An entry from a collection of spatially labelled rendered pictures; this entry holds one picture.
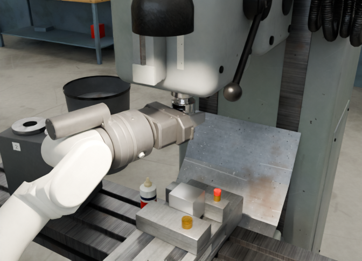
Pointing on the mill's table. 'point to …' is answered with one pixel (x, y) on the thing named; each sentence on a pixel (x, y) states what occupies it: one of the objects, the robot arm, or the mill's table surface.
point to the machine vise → (225, 221)
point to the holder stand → (27, 155)
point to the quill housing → (190, 42)
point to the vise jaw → (173, 227)
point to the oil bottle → (147, 192)
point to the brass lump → (187, 222)
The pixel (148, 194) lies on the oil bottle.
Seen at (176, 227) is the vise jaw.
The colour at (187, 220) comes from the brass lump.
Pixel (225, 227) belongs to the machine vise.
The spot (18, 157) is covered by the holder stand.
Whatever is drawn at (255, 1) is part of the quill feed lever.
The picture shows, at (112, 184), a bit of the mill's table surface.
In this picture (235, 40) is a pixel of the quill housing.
